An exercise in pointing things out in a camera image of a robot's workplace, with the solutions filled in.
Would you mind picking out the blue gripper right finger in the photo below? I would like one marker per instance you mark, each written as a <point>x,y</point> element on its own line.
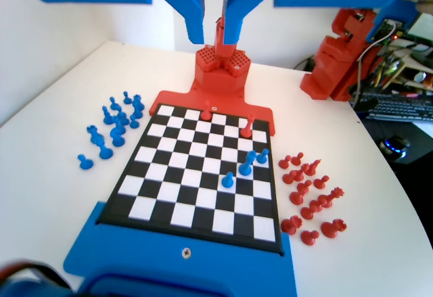
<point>240,2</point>

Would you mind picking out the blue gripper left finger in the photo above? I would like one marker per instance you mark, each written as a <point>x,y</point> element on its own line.
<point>189,2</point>

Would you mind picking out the tall blue chess king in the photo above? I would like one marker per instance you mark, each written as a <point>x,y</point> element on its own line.
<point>245,165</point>

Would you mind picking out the red robot arm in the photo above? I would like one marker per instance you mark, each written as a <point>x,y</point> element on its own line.
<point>220,77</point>

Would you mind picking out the tall red chess piece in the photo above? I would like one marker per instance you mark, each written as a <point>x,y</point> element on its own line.
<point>206,112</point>
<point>312,168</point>
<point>299,195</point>
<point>248,126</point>
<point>299,174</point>

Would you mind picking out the blue chess pawn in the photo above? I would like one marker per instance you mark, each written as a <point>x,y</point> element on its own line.
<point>228,180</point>
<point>134,122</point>
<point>115,105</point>
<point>124,118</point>
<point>84,163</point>
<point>262,157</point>
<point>127,98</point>

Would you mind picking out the tall blue chess piece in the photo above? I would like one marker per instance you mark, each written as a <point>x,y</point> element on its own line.
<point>107,116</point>
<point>137,107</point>
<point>105,152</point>

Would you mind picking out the blue chess rook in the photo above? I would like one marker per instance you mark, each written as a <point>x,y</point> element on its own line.
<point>93,135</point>

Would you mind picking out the red chess pawn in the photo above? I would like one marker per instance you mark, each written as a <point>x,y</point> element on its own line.
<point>284,163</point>
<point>309,237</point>
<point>288,178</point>
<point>320,183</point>
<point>308,212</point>
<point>297,159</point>

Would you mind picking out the red chess queen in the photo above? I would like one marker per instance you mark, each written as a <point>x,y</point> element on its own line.
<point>329,200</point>

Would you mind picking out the red chess rook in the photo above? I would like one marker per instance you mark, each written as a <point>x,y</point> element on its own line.
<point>333,229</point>
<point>291,225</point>

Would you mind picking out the black and white chessboard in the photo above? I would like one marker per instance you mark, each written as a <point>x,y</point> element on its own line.
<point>189,182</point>

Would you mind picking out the computer monitor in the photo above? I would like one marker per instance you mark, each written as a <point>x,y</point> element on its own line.
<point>423,26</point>

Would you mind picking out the black computer keyboard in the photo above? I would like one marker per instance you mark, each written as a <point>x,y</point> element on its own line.
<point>399,109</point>

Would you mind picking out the black mouse with blue light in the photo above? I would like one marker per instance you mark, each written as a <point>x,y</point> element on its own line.
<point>394,147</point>

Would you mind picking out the red base plate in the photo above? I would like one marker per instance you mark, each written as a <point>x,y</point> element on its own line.
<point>176,96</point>

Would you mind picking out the wooden box frame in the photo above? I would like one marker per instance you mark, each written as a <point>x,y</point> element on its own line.
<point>406,62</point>

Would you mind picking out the blue base plate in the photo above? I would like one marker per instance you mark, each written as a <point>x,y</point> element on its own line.
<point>135,253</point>

